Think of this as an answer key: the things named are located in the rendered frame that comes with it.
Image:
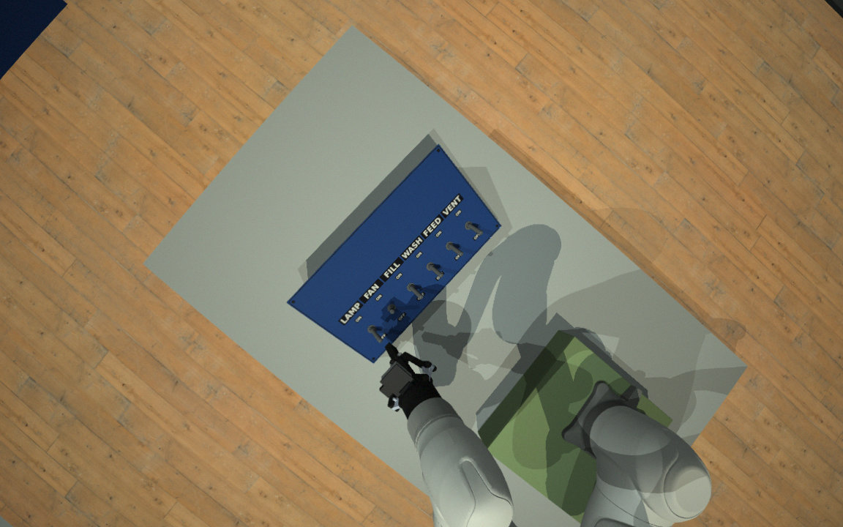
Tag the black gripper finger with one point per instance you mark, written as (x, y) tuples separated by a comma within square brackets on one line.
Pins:
[(393, 399), (404, 358)]

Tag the blue switch panel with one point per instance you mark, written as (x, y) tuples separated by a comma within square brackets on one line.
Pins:
[(399, 259)]

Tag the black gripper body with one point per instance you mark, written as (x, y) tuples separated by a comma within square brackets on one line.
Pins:
[(418, 393)]

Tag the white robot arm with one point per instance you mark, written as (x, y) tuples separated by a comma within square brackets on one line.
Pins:
[(646, 475)]

